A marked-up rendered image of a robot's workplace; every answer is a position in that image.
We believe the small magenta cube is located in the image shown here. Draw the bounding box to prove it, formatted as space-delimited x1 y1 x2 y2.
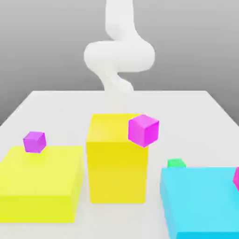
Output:
127 114 160 148

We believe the small green cube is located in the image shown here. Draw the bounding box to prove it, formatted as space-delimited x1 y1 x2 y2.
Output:
167 158 187 168

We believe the small purple cube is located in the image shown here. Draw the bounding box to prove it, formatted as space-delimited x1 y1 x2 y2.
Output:
22 131 47 154

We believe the small pink cube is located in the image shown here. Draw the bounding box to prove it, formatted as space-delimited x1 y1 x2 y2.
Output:
232 166 239 192

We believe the large golden yellow box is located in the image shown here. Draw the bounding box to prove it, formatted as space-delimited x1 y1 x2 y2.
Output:
86 113 149 204

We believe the large lemon yellow box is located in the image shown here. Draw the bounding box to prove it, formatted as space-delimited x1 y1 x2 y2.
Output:
0 145 84 224

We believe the large cyan box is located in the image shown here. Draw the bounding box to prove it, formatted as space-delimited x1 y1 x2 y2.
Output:
160 166 239 239

